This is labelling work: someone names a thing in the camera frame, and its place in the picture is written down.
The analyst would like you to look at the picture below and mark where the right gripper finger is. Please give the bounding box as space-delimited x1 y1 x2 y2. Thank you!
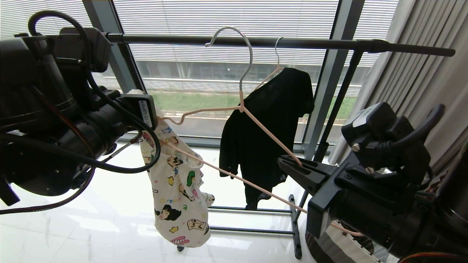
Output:
283 155 339 176
278 159 329 196

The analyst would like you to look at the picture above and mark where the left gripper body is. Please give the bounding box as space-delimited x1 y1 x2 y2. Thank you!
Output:
60 94 158 156

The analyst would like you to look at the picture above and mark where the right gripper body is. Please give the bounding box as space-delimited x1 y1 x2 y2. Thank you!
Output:
306 157 430 252

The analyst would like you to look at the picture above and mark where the black garment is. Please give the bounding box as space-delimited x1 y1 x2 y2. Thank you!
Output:
219 68 315 210

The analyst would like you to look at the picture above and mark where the pink clothes hanger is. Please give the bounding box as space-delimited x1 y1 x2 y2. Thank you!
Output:
157 26 362 237
253 37 284 92

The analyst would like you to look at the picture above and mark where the cream printed garment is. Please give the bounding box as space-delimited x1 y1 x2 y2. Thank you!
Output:
128 89 215 248

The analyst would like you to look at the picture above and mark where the white laundry basket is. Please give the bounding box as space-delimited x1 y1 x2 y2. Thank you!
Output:
305 221 399 263

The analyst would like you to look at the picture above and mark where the black clothes rack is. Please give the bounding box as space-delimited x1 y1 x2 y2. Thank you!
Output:
15 33 456 260

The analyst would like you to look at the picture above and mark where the beige curtain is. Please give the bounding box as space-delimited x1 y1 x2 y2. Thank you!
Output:
327 0 468 176

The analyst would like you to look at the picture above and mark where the black cable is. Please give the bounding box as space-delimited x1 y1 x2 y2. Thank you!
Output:
0 10 162 174

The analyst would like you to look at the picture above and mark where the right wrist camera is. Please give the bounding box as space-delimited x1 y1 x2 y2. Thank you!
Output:
341 102 446 185

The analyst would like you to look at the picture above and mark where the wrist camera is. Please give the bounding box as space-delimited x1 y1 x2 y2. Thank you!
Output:
341 102 446 185
15 26 112 73

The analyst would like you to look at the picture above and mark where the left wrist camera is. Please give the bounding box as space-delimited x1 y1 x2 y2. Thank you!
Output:
15 26 112 73

